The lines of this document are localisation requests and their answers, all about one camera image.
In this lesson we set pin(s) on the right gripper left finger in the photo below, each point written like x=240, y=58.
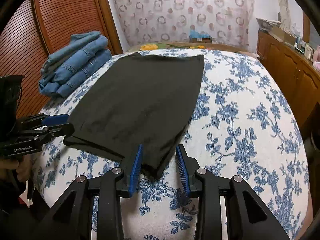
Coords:
x=71, y=215

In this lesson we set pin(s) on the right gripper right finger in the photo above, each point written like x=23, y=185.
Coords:
x=247, y=215

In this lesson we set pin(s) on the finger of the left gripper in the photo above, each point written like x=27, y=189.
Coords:
x=50, y=132
x=55, y=120

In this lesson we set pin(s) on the black pants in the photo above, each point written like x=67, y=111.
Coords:
x=140, y=101

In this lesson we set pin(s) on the left hand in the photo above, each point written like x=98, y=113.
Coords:
x=22, y=168

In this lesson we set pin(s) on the folded blue jeans stack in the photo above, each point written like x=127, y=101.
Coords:
x=66, y=69

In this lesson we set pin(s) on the wooden louvred wardrobe door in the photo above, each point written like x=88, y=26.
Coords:
x=39, y=28

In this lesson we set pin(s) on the colourful flower blanket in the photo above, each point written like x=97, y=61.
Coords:
x=187, y=45

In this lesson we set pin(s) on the patterned sheer curtain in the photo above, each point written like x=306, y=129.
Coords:
x=151, y=21

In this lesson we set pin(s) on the long wooden sideboard cabinet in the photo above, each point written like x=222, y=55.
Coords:
x=295, y=77

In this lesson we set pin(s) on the cardboard box with blue bag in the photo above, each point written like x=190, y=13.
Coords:
x=196, y=37

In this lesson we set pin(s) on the brown cardboard box on sideboard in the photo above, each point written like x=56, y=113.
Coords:
x=283, y=35

